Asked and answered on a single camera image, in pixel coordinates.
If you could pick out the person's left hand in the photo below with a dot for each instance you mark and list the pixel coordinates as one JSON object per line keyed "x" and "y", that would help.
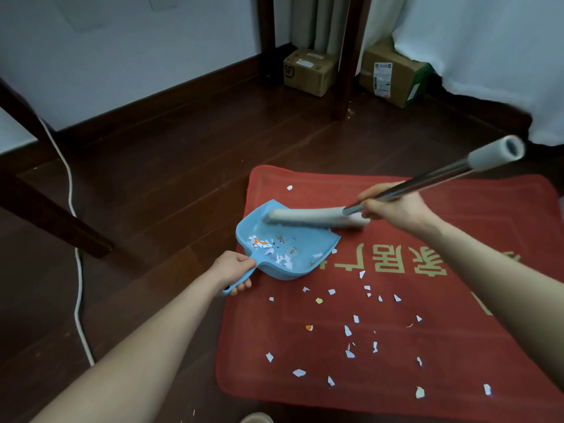
{"x": 231, "y": 268}

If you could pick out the person's right hand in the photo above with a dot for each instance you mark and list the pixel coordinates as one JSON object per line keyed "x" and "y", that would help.
{"x": 401, "y": 209}

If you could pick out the blue plastic dustpan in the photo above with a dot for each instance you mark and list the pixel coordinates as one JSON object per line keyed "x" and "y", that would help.
{"x": 304, "y": 251}

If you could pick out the white paper scraps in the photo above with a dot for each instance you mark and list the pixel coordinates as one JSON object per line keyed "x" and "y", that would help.
{"x": 299, "y": 373}

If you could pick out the red doormat gold lettering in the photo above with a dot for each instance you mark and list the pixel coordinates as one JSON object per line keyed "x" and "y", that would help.
{"x": 440, "y": 348}

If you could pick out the person's left forearm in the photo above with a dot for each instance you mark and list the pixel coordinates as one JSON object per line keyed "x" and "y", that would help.
{"x": 132, "y": 356}

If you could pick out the person's right forearm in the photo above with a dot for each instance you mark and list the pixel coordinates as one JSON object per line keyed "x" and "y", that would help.
{"x": 502, "y": 286}

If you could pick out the cardboard box with green side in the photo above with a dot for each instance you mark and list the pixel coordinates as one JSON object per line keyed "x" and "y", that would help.
{"x": 401, "y": 74}

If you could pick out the small brown cardboard box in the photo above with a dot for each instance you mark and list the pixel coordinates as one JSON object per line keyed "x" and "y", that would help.
{"x": 308, "y": 74}

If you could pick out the beige slipper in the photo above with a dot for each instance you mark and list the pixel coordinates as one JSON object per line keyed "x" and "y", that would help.
{"x": 257, "y": 418}

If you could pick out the white curtain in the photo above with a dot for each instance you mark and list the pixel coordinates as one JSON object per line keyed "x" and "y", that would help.
{"x": 484, "y": 48}

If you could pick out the beige curtain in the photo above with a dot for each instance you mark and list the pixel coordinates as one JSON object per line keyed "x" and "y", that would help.
{"x": 317, "y": 21}

